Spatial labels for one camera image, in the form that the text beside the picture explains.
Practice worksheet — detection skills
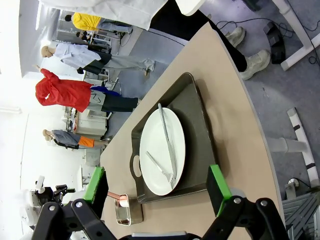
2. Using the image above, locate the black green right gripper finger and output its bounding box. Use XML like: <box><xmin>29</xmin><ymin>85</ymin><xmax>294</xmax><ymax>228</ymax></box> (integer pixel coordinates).
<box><xmin>202</xmin><ymin>164</ymin><xmax>288</xmax><ymax>240</ymax></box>

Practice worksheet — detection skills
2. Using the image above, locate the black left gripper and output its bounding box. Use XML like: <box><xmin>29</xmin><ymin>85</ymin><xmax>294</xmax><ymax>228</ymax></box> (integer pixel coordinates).
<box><xmin>31</xmin><ymin>166</ymin><xmax>116</xmax><ymax>240</ymax></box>

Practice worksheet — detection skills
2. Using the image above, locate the pink lint roller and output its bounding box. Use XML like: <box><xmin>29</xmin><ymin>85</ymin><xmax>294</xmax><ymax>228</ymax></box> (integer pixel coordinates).
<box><xmin>107</xmin><ymin>190</ymin><xmax>130</xmax><ymax>208</ymax></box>

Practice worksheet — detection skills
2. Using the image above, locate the shiny metal rectangular tin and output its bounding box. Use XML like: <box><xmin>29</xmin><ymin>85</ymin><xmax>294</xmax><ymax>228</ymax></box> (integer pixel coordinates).
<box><xmin>114</xmin><ymin>193</ymin><xmax>145</xmax><ymax>227</ymax></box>

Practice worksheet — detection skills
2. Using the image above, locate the dark grey serving tray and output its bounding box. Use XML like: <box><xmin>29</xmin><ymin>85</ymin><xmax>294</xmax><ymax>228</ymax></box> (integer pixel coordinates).
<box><xmin>129</xmin><ymin>72</ymin><xmax>218</xmax><ymax>205</ymax></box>

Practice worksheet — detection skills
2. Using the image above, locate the small mannequin in orange shorts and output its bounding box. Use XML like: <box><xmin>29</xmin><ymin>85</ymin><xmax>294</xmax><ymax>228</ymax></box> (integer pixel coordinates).
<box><xmin>42</xmin><ymin>128</ymin><xmax>111</xmax><ymax>150</ymax></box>

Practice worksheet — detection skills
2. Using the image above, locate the white background cabinet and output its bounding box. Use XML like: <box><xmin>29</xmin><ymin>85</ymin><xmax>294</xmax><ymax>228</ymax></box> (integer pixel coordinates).
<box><xmin>74</xmin><ymin>111</ymin><xmax>109</xmax><ymax>137</ymax></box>

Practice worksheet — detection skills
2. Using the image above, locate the silver fork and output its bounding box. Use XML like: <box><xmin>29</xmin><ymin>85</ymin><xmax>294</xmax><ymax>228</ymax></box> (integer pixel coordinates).
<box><xmin>145</xmin><ymin>150</ymin><xmax>176</xmax><ymax>190</ymax></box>

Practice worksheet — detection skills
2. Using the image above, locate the silver table knife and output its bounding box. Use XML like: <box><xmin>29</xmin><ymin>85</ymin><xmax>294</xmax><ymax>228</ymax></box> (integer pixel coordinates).
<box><xmin>157</xmin><ymin>102</ymin><xmax>178</xmax><ymax>181</ymax></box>

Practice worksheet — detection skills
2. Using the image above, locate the white oval plate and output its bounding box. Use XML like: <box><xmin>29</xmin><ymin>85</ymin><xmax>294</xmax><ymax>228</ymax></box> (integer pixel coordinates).
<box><xmin>139</xmin><ymin>107</ymin><xmax>186</xmax><ymax>197</ymax></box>

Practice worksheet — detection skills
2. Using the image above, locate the grey folding step stool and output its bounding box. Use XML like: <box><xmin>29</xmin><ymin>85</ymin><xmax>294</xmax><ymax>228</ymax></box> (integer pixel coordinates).
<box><xmin>281</xmin><ymin>177</ymin><xmax>320</xmax><ymax>240</ymax></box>

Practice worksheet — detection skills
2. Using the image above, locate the white table leg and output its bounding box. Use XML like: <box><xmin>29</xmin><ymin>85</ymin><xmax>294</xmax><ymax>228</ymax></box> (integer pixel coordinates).
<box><xmin>268</xmin><ymin>107</ymin><xmax>317</xmax><ymax>181</ymax></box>

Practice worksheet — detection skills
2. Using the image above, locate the mannequin in red hoodie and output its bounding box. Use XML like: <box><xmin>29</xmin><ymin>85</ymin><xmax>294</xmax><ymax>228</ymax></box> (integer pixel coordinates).
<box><xmin>33</xmin><ymin>64</ymin><xmax>140</xmax><ymax>114</ymax></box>

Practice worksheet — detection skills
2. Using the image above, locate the beige shoe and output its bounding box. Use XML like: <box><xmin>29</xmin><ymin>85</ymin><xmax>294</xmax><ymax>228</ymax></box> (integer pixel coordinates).
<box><xmin>224</xmin><ymin>26</ymin><xmax>247</xmax><ymax>48</ymax></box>
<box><xmin>238</xmin><ymin>49</ymin><xmax>272</xmax><ymax>81</ymax></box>

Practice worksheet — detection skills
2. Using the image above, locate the mannequin in light blue shirt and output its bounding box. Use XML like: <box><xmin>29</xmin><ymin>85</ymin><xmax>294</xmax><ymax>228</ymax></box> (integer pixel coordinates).
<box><xmin>40</xmin><ymin>42</ymin><xmax>157</xmax><ymax>76</ymax></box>

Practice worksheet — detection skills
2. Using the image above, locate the black foot pedal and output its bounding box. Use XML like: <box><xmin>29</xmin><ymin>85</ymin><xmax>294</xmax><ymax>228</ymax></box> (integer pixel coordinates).
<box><xmin>263</xmin><ymin>21</ymin><xmax>287</xmax><ymax>65</ymax></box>

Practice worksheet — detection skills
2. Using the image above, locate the mannequin in yellow shirt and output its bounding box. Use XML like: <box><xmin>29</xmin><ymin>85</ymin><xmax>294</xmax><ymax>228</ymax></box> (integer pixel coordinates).
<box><xmin>64</xmin><ymin>12</ymin><xmax>134</xmax><ymax>35</ymax></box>

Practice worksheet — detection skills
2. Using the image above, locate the person in white lab coat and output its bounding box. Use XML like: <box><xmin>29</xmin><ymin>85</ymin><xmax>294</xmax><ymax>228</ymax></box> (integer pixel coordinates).
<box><xmin>41</xmin><ymin>0</ymin><xmax>249</xmax><ymax>74</ymax></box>

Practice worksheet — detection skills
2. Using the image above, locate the black floor cable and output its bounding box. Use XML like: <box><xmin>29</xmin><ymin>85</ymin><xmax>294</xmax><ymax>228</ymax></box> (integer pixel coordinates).
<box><xmin>215</xmin><ymin>0</ymin><xmax>320</xmax><ymax>65</ymax></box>

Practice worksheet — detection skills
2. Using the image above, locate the white desk leg frame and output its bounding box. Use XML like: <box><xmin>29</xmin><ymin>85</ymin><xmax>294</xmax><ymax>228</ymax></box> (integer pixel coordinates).
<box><xmin>271</xmin><ymin>0</ymin><xmax>320</xmax><ymax>72</ymax></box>

